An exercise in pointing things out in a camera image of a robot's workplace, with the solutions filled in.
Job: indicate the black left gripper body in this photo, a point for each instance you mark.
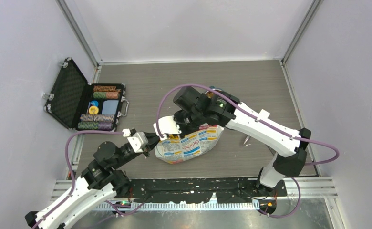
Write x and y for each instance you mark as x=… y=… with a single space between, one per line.
x=127 y=154

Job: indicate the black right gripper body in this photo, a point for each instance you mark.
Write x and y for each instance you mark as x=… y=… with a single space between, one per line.
x=188 y=122

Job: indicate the white yellow pet food bag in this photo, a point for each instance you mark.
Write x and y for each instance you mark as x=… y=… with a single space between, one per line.
x=177 y=148

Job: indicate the metal food scoop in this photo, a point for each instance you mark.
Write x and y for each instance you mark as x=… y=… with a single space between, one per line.
x=246 y=140

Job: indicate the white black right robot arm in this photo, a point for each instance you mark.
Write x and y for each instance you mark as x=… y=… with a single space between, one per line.
x=222 y=109

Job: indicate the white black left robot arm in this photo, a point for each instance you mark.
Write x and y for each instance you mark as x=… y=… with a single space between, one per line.
x=100 y=181

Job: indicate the striped poker chip stack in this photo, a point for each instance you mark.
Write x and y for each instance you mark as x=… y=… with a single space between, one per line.
x=97 y=118

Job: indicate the green striped chip stack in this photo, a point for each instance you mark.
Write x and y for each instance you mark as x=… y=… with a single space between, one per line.
x=105 y=126

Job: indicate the yellow poker chip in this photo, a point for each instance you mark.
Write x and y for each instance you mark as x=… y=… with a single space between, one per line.
x=93 y=110

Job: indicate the light blue card deck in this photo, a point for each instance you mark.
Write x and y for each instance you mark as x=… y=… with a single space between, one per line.
x=110 y=107

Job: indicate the blue poker chip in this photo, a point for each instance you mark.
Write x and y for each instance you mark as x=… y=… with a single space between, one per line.
x=94 y=103

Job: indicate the black foam-lined case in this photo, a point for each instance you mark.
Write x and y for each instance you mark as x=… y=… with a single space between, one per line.
x=70 y=96

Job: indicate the green poker chip stack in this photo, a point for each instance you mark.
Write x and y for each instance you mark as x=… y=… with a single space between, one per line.
x=106 y=95

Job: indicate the brown poker chip stack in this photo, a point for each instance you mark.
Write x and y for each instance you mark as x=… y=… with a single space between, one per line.
x=104 y=88

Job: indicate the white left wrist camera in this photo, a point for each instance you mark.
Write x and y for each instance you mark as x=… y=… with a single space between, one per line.
x=137 y=140

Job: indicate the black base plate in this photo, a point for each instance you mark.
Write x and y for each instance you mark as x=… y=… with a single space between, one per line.
x=198 y=190

